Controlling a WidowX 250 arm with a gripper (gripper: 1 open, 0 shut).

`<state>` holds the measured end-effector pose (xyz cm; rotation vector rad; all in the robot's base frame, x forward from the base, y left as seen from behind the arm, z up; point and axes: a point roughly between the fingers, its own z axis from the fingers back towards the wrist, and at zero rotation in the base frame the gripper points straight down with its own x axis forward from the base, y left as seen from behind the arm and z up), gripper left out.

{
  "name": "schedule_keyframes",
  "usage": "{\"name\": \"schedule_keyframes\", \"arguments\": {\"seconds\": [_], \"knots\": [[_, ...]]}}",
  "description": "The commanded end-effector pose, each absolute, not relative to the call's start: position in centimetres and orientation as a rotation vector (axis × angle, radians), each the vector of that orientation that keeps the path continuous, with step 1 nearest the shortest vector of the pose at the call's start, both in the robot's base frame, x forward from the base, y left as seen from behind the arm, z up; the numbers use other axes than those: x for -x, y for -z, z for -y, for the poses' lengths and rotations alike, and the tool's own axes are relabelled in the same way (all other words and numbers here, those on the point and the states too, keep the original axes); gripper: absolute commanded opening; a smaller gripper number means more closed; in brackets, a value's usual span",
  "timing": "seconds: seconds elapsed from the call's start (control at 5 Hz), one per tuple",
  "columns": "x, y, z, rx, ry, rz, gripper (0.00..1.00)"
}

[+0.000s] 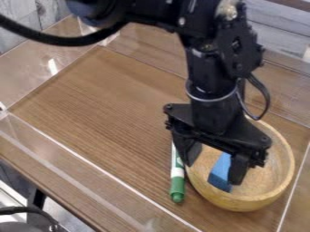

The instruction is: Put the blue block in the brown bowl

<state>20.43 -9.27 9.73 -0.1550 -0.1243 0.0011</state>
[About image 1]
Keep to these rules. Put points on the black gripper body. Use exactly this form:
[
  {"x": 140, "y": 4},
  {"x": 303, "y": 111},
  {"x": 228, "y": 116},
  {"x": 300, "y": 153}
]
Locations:
[{"x": 221, "y": 120}]

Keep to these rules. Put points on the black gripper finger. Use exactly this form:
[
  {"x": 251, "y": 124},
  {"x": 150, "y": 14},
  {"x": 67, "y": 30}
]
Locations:
[
  {"x": 189, "y": 146},
  {"x": 238, "y": 169}
]

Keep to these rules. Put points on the blue foam block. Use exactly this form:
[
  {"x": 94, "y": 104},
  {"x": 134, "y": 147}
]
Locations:
[{"x": 218, "y": 177}]

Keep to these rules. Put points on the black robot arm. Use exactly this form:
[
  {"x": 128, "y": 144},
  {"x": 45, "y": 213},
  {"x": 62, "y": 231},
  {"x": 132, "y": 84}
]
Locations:
[{"x": 224, "y": 54}]

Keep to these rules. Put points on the brown wooden bowl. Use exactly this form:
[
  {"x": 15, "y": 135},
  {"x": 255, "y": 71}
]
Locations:
[{"x": 265, "y": 183}]

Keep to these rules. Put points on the green white marker pen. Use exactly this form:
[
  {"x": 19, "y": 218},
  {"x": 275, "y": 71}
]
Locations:
[{"x": 178, "y": 177}]

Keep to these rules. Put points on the black table leg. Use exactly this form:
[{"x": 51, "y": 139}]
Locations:
[{"x": 39, "y": 198}]

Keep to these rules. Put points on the black metal bracket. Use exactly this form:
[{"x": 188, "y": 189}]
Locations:
[{"x": 41, "y": 222}]

